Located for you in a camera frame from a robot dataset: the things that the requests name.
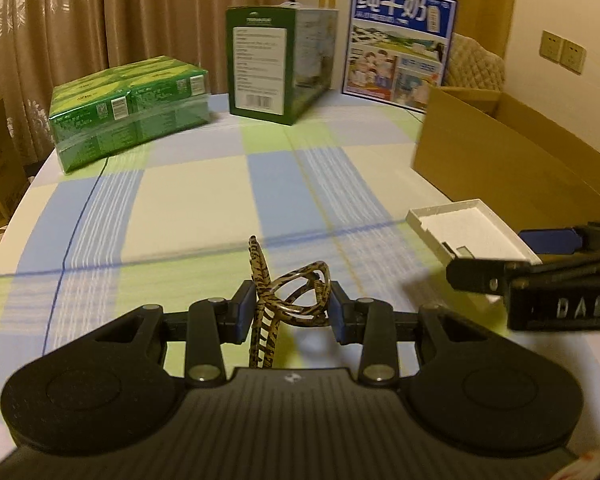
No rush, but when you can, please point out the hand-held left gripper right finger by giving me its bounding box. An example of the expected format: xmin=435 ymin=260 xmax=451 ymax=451
xmin=330 ymin=281 xmax=528 ymax=387

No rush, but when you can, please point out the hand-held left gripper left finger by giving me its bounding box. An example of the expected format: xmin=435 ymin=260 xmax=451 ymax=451
xmin=55 ymin=280 xmax=257 ymax=387

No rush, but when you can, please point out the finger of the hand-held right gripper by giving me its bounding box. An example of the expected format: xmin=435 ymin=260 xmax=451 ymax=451
xmin=518 ymin=221 xmax=600 ymax=262
xmin=445 ymin=255 xmax=517 ymax=296

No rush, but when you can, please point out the shallow white box tray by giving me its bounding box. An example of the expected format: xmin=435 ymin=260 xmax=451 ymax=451
xmin=405 ymin=198 xmax=544 ymax=307

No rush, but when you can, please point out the tortoiseshell hair claw clip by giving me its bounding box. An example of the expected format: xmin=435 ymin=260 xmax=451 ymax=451
xmin=247 ymin=235 xmax=334 ymax=369

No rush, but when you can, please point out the checked tablecloth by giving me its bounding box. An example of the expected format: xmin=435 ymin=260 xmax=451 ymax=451
xmin=0 ymin=87 xmax=600 ymax=411

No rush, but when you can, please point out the quilted chair back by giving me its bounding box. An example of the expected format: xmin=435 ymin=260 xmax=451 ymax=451
xmin=442 ymin=32 xmax=506 ymax=97

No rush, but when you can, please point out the green shrink-wrapped carton pack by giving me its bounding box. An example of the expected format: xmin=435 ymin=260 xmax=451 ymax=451
xmin=47 ymin=57 xmax=212 ymax=176

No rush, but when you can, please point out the blue illustrated milk box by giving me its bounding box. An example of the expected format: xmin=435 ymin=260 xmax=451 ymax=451
xmin=340 ymin=0 xmax=459 ymax=115

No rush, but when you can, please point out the dark green milk carton box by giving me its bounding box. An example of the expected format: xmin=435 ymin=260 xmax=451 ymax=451
xmin=224 ymin=3 xmax=340 ymax=126

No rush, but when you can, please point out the beige wall socket plate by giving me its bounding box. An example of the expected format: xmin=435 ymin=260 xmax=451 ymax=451
xmin=538 ymin=29 xmax=587 ymax=74

